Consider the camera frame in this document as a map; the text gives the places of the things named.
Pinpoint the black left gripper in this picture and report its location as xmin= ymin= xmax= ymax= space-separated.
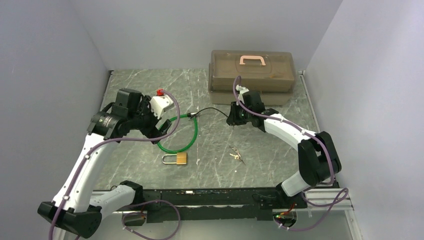
xmin=128 ymin=96 xmax=172 ymax=144

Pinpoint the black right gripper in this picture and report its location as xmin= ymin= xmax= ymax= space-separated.
xmin=227 ymin=101 xmax=253 ymax=126

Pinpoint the black cable padlock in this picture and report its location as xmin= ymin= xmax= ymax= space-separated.
xmin=190 ymin=106 xmax=234 ymax=127

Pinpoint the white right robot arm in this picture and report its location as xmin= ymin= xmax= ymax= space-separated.
xmin=226 ymin=86 xmax=342 ymax=208

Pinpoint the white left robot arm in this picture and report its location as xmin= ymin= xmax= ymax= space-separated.
xmin=37 ymin=88 xmax=180 ymax=239

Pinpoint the silver key bunch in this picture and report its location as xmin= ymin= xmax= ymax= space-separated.
xmin=230 ymin=146 xmax=245 ymax=165

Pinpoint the brass padlock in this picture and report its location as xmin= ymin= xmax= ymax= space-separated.
xmin=161 ymin=152 xmax=188 ymax=165

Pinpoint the brown plastic toolbox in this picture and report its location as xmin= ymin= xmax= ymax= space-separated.
xmin=208 ymin=50 xmax=297 ymax=106

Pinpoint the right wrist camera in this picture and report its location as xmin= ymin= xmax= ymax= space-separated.
xmin=235 ymin=84 xmax=250 ymax=104

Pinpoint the green cable lock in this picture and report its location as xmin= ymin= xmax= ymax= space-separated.
xmin=155 ymin=111 xmax=201 ymax=154

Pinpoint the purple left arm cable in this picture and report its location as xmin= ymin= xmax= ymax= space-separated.
xmin=47 ymin=90 xmax=181 ymax=240

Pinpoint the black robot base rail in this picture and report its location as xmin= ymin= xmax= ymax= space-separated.
xmin=110 ymin=187 xmax=309 ymax=223

